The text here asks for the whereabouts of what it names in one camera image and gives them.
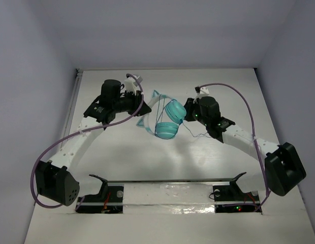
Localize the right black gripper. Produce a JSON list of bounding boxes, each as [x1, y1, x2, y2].
[[178, 98, 210, 127]]

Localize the teal cat-ear headphones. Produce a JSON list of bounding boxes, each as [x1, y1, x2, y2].
[[136, 90, 186, 140]]

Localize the thin blue headphone cable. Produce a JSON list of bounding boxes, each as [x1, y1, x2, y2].
[[154, 94, 211, 140]]

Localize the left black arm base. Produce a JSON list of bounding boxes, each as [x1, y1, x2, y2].
[[75, 185, 124, 214]]

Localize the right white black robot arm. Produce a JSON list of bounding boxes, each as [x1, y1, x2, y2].
[[184, 96, 306, 200]]

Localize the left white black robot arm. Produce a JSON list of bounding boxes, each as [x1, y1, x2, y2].
[[30, 74, 151, 208]]

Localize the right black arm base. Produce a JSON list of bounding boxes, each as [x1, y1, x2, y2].
[[208, 185, 261, 214]]

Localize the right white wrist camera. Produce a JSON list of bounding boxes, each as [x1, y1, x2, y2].
[[195, 86, 209, 99]]

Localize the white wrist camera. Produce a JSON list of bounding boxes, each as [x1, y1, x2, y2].
[[123, 74, 143, 94], [195, 86, 209, 99]]

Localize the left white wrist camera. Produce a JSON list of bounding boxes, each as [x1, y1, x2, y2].
[[123, 74, 143, 94]]

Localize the aluminium rail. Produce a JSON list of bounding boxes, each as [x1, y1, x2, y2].
[[106, 175, 292, 184]]

